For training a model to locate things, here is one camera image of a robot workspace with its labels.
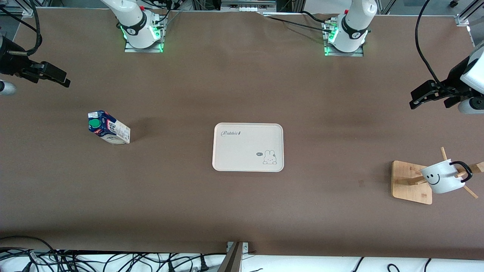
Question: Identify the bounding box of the blue white milk carton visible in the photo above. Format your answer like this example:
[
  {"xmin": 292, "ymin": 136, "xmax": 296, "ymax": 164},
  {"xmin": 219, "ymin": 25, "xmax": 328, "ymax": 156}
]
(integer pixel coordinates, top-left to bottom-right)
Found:
[{"xmin": 88, "ymin": 110, "xmax": 131, "ymax": 145}]

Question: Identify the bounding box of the white smiley mug black handle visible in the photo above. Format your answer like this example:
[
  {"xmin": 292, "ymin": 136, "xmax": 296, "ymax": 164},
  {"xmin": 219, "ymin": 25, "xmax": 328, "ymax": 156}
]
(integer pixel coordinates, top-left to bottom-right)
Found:
[{"xmin": 420, "ymin": 159, "xmax": 473, "ymax": 195}]

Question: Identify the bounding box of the wooden cup rack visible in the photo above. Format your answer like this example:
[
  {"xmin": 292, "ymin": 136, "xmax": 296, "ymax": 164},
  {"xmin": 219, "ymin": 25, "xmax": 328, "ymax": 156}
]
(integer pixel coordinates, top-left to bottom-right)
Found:
[{"xmin": 391, "ymin": 147, "xmax": 484, "ymax": 205}]

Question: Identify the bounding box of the cream rabbit print tray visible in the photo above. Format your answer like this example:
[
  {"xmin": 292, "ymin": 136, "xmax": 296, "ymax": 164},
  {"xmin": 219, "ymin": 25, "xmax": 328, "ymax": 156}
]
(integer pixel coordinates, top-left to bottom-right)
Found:
[{"xmin": 212, "ymin": 123, "xmax": 284, "ymax": 173}]

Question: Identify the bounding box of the white power strip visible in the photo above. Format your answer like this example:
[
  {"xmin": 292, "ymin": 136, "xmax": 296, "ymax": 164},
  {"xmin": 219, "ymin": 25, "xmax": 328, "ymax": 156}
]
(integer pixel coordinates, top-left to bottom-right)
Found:
[{"xmin": 221, "ymin": 0, "xmax": 277, "ymax": 12}]

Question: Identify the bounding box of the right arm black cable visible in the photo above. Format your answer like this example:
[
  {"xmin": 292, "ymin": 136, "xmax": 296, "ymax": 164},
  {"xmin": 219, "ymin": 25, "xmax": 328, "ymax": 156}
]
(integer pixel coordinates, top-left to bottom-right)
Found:
[{"xmin": 0, "ymin": 0, "xmax": 42, "ymax": 57}]

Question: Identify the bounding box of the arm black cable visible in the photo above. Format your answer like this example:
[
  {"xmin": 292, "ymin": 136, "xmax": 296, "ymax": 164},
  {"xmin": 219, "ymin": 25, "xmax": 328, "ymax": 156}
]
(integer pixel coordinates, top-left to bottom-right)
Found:
[
  {"xmin": 415, "ymin": 0, "xmax": 455, "ymax": 90},
  {"xmin": 0, "ymin": 0, "xmax": 42, "ymax": 57}
]

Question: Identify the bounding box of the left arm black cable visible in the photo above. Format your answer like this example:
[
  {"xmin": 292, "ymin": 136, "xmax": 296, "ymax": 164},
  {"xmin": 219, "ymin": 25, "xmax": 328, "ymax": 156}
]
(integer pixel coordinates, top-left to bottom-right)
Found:
[{"xmin": 415, "ymin": 0, "xmax": 455, "ymax": 90}]

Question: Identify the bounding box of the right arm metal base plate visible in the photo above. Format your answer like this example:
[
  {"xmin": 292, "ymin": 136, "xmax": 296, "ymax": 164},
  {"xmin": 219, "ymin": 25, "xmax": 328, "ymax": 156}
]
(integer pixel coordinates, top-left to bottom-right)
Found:
[{"xmin": 124, "ymin": 21, "xmax": 164, "ymax": 53}]

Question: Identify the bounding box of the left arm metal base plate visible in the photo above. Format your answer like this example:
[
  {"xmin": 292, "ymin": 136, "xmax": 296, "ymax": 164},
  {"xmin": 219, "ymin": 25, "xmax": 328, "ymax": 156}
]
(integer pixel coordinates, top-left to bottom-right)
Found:
[{"xmin": 322, "ymin": 20, "xmax": 365, "ymax": 57}]

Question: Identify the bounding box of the black cable on table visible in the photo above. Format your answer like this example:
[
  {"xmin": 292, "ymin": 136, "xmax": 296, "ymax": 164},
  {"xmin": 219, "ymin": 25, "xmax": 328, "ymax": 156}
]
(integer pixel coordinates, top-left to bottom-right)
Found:
[{"xmin": 264, "ymin": 11, "xmax": 334, "ymax": 34}]

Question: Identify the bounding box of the tangle of black cables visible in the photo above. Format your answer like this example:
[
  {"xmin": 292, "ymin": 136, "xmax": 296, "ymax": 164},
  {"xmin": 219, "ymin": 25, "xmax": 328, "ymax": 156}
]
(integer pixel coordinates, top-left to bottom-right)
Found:
[{"xmin": 0, "ymin": 236, "xmax": 227, "ymax": 272}]

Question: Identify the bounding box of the aluminium profile post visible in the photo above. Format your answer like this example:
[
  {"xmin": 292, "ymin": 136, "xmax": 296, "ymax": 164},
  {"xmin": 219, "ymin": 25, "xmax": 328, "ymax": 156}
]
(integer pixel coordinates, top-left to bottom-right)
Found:
[{"xmin": 219, "ymin": 241, "xmax": 250, "ymax": 272}]

